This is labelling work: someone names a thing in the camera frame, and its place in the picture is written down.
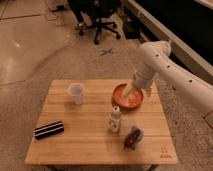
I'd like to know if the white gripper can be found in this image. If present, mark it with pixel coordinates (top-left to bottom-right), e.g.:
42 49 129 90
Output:
122 69 155 98

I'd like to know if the black office chair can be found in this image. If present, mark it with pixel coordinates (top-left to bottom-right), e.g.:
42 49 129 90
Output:
68 0 121 45

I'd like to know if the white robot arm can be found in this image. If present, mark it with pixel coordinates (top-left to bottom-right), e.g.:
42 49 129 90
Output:
123 41 213 129

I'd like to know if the wooden table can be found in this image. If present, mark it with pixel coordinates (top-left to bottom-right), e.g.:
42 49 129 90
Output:
25 80 177 165

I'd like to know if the blue sponge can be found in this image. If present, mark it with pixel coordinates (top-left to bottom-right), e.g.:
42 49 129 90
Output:
125 127 143 149

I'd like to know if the long white counter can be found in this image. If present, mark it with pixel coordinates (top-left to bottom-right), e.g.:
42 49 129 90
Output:
123 0 213 85

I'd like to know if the black white striped box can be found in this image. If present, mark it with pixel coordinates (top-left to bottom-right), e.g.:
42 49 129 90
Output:
34 121 64 140

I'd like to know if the small clear bottle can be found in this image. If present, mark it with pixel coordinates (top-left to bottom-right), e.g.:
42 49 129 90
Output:
108 106 122 133

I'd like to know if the orange bowl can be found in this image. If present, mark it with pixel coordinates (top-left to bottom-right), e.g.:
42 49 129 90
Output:
112 84 143 109

